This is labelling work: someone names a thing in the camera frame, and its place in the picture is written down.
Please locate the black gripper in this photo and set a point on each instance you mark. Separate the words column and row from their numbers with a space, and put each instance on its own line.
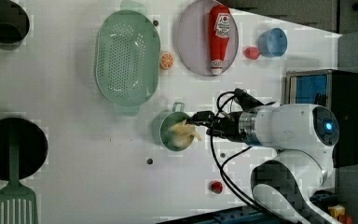
column 225, row 127

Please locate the peeled banana toy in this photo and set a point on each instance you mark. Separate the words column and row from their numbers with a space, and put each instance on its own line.
column 183, row 134

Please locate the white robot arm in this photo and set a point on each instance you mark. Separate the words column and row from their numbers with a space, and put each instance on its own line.
column 304, row 137

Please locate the green mug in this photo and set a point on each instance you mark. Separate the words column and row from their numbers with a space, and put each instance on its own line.
column 161, row 128

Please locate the orange slice toy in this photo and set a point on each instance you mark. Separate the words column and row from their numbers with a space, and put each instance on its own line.
column 166, row 60

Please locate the red strawberry toy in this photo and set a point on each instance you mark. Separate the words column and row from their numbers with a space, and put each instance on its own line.
column 252, row 53

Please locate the lilac round plate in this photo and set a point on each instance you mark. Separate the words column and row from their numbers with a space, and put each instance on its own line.
column 193, row 42

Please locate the green perforated colander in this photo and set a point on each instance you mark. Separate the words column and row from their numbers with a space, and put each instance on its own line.
column 127, row 58

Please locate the red ketchup bottle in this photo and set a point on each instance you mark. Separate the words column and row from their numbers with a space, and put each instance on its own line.
column 218, row 34

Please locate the blue cup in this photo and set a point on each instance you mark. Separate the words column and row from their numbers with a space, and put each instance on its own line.
column 273, row 43

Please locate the black toaster oven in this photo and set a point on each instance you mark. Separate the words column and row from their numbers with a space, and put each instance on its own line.
column 338, row 91

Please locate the green slotted spatula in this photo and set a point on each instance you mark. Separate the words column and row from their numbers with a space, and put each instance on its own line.
column 17, row 202

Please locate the large black bowl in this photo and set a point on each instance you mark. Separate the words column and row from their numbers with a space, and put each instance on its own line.
column 33, row 150

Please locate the small black bowl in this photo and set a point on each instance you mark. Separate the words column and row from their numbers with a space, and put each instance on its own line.
column 14, row 22

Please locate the blue metal frame rail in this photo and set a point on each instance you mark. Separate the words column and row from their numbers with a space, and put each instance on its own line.
column 245, row 215

